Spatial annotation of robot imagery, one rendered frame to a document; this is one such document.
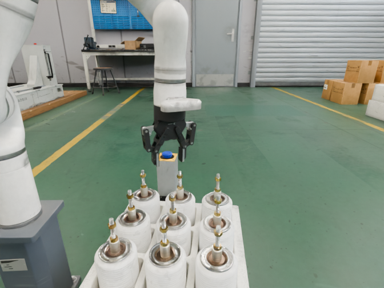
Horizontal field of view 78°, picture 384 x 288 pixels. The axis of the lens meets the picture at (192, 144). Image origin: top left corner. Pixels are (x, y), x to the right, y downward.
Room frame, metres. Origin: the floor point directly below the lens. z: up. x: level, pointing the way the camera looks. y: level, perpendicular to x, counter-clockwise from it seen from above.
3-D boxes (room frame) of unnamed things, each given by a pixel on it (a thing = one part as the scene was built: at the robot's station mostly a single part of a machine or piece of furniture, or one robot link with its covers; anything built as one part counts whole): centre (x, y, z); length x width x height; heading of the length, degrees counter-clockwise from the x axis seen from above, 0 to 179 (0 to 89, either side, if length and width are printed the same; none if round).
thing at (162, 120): (0.55, 0.05, 0.53); 0.08 x 0.08 x 0.09
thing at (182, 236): (0.54, 0.05, 0.16); 0.10 x 0.10 x 0.18
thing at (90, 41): (4.64, 1.83, 0.87); 0.41 x 0.17 x 0.25; 1
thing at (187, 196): (0.66, 0.04, 0.25); 0.08 x 0.08 x 0.01
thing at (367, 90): (3.57, -2.60, 0.15); 0.30 x 0.24 x 0.30; 2
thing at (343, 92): (3.57, -2.27, 0.15); 0.30 x 0.24 x 0.30; 0
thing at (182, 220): (0.54, 0.05, 0.25); 0.08 x 0.08 x 0.01
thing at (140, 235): (0.55, 0.17, 0.16); 0.10 x 0.10 x 0.18
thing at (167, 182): (0.84, 0.10, 0.16); 0.07 x 0.07 x 0.31; 84
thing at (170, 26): (0.54, 0.04, 0.70); 0.09 x 0.07 x 0.15; 4
